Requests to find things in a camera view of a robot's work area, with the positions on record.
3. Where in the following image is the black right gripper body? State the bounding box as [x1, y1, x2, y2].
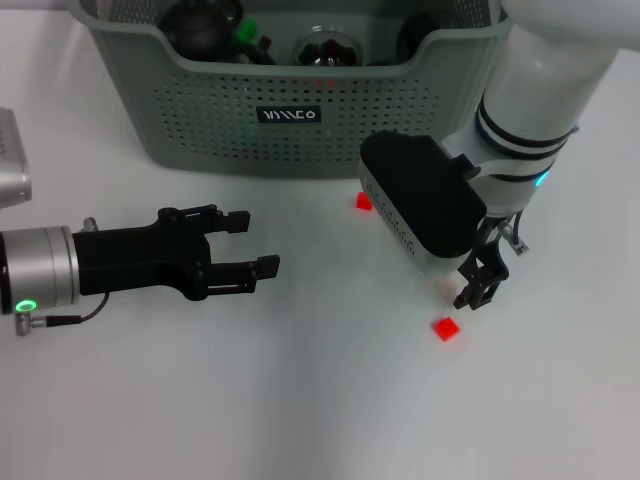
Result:
[458, 213, 511, 284]

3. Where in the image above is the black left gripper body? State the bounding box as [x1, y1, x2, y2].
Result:
[73, 205, 216, 302]

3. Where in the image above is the green rectangular building brick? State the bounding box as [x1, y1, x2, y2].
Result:
[232, 18, 260, 45]

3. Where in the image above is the grey perforated storage basket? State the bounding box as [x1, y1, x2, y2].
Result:
[74, 0, 514, 180]

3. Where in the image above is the black round teapot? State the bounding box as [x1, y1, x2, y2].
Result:
[159, 0, 244, 62]

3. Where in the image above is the right wrist camera housing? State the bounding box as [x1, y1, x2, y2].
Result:
[358, 130, 489, 277]

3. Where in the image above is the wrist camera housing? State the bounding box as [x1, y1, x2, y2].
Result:
[0, 106, 35, 209]
[358, 130, 489, 277]

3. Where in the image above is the left wrist camera housing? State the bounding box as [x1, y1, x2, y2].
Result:
[0, 106, 35, 209]

